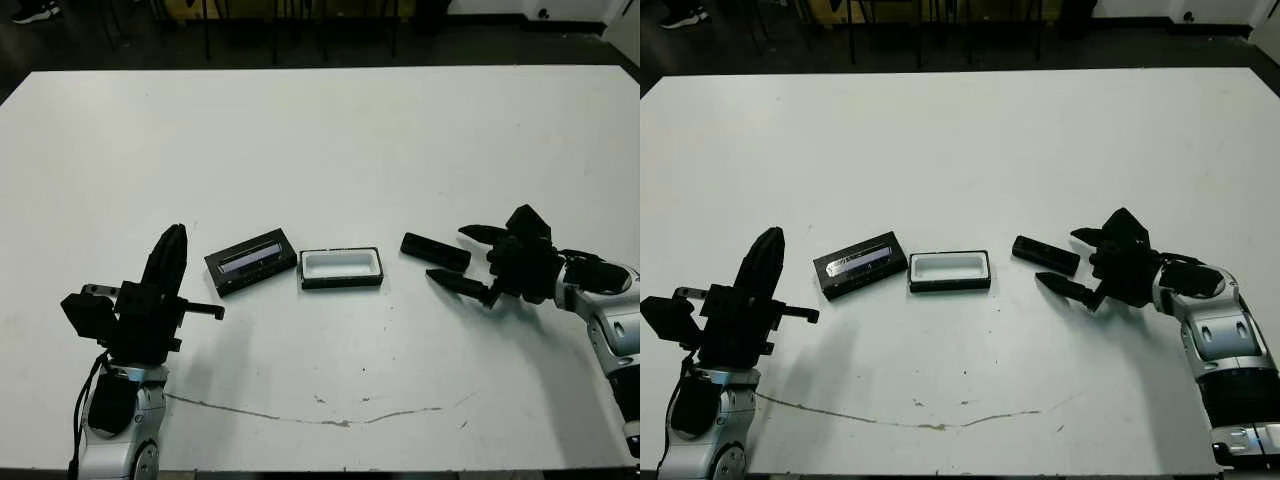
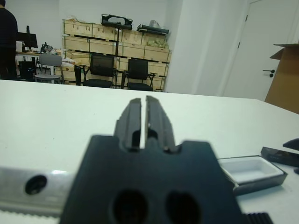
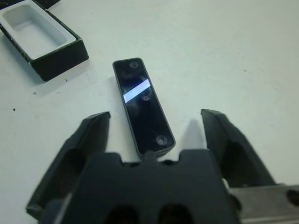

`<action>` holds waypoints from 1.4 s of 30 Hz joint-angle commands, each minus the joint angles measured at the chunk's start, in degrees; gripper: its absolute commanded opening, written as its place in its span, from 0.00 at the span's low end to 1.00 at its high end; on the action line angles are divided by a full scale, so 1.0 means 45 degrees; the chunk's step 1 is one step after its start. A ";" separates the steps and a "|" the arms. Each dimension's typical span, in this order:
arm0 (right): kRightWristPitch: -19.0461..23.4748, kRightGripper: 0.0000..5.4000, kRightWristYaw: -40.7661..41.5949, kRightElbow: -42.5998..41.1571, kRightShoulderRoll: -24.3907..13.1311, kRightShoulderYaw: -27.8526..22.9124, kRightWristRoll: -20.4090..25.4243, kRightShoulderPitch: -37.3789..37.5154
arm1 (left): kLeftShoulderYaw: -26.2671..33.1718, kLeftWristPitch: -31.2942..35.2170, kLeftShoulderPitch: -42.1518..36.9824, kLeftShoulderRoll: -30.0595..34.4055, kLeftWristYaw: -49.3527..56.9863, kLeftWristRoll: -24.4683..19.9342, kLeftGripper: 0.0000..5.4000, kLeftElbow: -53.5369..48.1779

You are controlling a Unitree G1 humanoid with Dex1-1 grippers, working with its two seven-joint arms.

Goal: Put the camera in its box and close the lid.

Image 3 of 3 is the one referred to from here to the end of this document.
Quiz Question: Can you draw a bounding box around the black box base white insert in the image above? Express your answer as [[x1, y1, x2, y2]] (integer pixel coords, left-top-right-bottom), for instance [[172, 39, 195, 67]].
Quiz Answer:
[[0, 0, 90, 83]]

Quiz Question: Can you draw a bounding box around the slim black depth camera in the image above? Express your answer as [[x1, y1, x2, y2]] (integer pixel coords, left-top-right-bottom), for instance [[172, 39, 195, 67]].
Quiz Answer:
[[112, 56, 176, 158]]

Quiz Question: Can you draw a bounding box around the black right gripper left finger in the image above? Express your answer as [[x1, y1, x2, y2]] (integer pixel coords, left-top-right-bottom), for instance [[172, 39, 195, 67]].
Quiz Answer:
[[26, 111, 111, 220]]

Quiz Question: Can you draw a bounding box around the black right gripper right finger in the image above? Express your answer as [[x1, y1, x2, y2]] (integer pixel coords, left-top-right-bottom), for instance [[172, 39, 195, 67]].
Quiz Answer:
[[200, 108, 278, 188]]

